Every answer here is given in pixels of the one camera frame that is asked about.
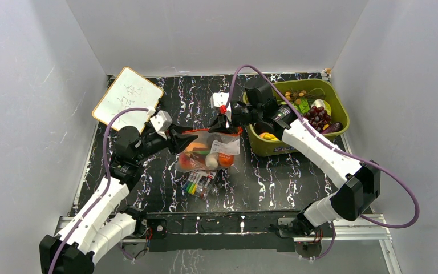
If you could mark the red toy strawberry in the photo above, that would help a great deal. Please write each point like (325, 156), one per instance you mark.
(185, 163)

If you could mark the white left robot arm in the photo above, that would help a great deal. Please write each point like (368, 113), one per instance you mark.
(79, 246)

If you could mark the white toy mushroom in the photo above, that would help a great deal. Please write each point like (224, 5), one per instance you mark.
(211, 161)

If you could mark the purple toy eggplant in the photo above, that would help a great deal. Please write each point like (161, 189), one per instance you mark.
(333, 128)

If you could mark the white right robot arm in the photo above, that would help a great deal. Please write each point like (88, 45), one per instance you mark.
(357, 181)

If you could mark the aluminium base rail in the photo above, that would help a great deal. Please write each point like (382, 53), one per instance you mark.
(192, 225)

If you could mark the clear zip bag orange zipper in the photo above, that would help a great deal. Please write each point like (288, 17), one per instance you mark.
(211, 151)

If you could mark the yellow framed whiteboard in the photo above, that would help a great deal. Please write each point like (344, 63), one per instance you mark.
(129, 90)

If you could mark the toy peach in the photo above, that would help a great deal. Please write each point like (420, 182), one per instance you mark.
(195, 146)

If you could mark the purple toy grapes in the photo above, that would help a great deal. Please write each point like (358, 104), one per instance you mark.
(318, 118)

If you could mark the pack of coloured markers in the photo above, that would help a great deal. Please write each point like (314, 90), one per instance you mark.
(199, 183)

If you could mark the olive green plastic bin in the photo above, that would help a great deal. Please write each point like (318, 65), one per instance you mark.
(303, 95)

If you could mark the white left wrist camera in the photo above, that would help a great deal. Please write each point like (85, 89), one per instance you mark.
(161, 122)

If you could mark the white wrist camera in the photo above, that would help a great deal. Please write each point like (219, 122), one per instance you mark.
(218, 101)
(161, 122)

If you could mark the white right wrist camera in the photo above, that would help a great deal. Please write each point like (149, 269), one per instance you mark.
(218, 101)

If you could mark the green toy chilli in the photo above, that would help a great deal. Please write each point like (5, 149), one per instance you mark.
(198, 153)

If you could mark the yellow toy banana bunch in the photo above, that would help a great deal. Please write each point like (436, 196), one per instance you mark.
(268, 136)

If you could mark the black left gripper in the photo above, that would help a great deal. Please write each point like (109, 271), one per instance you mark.
(177, 138)

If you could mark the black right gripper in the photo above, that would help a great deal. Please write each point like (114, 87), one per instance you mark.
(236, 116)

